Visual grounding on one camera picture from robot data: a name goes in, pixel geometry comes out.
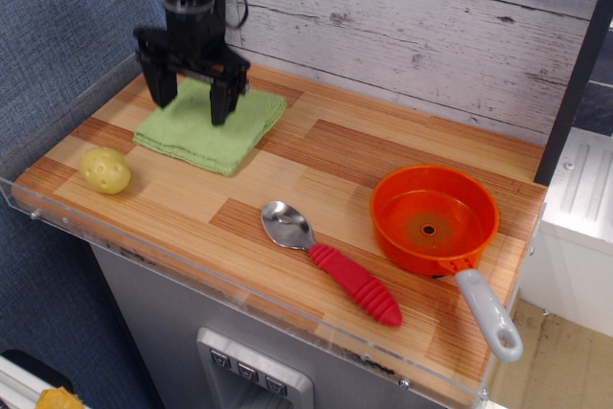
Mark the silver dispenser button panel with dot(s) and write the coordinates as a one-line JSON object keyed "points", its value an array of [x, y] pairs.
{"points": [[240, 377]]}

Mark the yellow toy potato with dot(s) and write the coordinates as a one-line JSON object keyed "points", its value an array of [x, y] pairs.
{"points": [[105, 170]]}

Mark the clear acrylic table guard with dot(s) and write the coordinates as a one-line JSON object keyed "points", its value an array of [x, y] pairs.
{"points": [[72, 84]]}

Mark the dark right shelf post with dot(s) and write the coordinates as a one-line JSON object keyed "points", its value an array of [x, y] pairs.
{"points": [[569, 107]]}

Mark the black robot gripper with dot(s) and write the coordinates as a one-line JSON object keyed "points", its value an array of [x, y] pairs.
{"points": [[193, 45]]}

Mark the black and yellow floor object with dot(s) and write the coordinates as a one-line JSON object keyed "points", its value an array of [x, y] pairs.
{"points": [[25, 381]]}

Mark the white toy sink unit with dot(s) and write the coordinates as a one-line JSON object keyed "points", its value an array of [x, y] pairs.
{"points": [[568, 270]]}

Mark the green towel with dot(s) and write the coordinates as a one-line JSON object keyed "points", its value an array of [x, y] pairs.
{"points": [[184, 129]]}

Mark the metal spoon red handle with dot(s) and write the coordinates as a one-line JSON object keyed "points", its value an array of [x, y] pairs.
{"points": [[289, 229]]}

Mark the orange toy pot grey handle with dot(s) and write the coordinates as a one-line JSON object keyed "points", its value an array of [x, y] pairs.
{"points": [[437, 221]]}

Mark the grey toy fridge cabinet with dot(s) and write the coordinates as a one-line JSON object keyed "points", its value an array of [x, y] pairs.
{"points": [[164, 315]]}

